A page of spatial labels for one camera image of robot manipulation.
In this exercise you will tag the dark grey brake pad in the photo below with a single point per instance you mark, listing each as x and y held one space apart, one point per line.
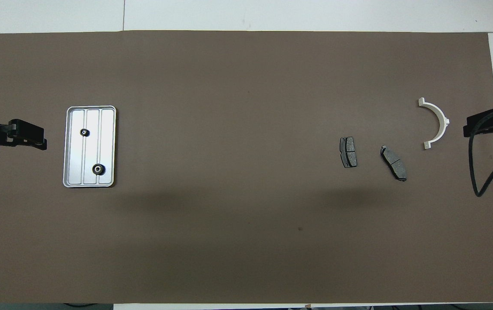
393 162
348 152

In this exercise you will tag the silver metal tray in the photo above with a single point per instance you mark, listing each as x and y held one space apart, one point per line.
100 142

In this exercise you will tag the large black bearing gear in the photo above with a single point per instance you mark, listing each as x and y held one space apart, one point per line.
98 169

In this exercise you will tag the brown table mat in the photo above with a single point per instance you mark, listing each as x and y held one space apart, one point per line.
229 237

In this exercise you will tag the small black bearing gear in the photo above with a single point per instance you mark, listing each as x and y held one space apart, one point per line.
84 132

